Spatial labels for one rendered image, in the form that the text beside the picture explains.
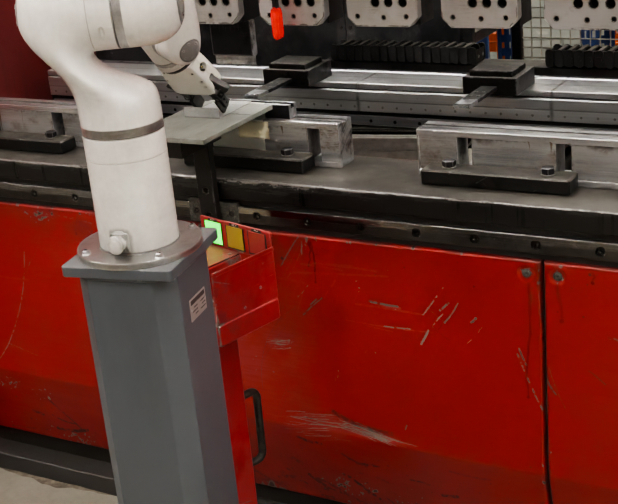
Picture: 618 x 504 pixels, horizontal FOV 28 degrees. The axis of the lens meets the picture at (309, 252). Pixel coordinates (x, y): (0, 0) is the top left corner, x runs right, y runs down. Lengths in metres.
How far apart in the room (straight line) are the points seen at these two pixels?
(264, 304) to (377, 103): 0.63
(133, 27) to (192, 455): 0.66
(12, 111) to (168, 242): 1.28
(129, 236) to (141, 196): 0.06
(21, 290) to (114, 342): 1.22
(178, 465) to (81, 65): 0.63
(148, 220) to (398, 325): 0.83
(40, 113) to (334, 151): 0.79
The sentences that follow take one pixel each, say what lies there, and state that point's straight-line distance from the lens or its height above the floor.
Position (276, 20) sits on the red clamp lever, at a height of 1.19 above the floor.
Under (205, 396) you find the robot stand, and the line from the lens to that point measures 1.97.
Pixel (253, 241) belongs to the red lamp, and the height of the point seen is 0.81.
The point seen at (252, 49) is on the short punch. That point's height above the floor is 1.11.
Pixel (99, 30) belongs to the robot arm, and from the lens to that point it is 1.78.
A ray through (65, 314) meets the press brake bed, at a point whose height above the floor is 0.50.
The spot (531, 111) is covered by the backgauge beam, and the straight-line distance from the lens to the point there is 2.68.
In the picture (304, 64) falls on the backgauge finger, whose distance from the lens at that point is 2.84.
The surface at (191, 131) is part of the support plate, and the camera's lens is 2.52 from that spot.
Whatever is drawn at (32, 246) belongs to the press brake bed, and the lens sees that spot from 3.03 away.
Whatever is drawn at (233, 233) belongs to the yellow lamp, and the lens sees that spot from 2.45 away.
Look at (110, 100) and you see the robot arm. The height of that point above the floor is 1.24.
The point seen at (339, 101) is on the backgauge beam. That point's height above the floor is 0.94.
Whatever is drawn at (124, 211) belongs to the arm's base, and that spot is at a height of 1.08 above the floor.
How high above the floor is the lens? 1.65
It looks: 21 degrees down
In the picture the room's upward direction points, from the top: 6 degrees counter-clockwise
